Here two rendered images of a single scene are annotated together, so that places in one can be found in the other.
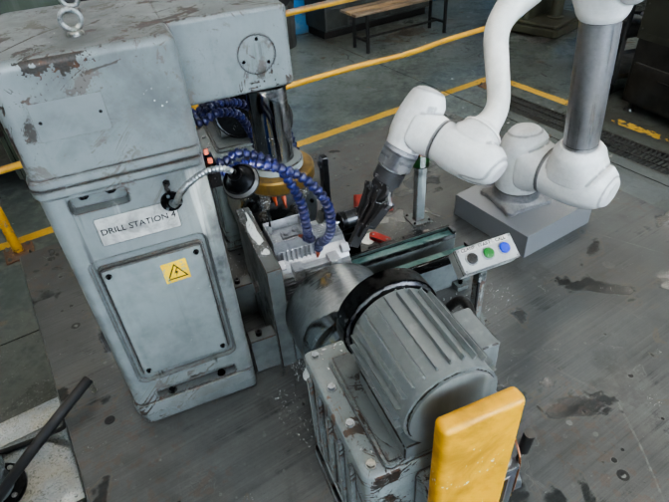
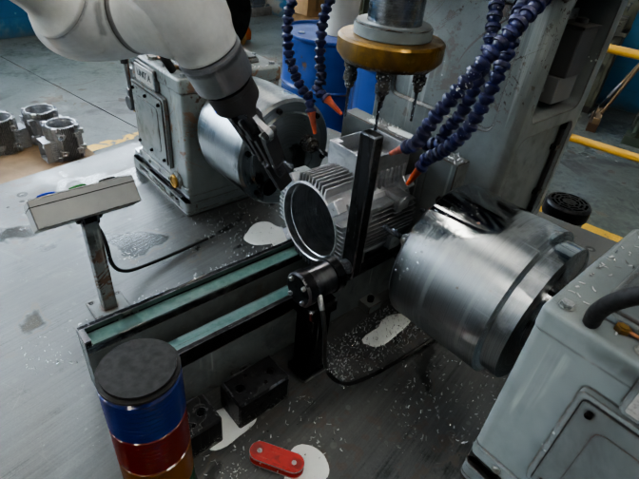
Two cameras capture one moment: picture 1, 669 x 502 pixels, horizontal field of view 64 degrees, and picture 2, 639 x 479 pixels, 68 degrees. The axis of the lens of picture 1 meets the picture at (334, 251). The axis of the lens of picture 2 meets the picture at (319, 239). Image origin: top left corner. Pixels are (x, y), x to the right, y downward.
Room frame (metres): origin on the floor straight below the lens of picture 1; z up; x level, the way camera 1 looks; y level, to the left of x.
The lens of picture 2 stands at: (1.87, -0.30, 1.51)
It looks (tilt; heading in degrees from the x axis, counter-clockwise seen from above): 36 degrees down; 156
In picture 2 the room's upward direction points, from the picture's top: 6 degrees clockwise
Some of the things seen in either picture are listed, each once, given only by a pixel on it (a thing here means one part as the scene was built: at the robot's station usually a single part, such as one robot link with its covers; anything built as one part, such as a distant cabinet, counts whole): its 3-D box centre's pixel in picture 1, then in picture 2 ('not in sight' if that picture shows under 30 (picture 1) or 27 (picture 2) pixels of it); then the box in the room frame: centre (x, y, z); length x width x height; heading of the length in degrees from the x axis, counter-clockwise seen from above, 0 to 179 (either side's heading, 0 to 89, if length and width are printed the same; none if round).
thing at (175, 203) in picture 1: (208, 185); not in sight; (0.85, 0.22, 1.46); 0.18 x 0.11 x 0.13; 110
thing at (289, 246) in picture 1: (290, 238); (368, 160); (1.14, 0.11, 1.11); 0.12 x 0.11 x 0.07; 109
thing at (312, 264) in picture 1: (308, 261); (346, 207); (1.16, 0.08, 1.02); 0.20 x 0.19 x 0.19; 109
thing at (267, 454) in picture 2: (379, 238); (276, 459); (1.50, -0.17, 0.81); 0.09 x 0.03 x 0.02; 52
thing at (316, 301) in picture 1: (356, 342); (250, 131); (0.82, -0.03, 1.04); 0.37 x 0.25 x 0.25; 20
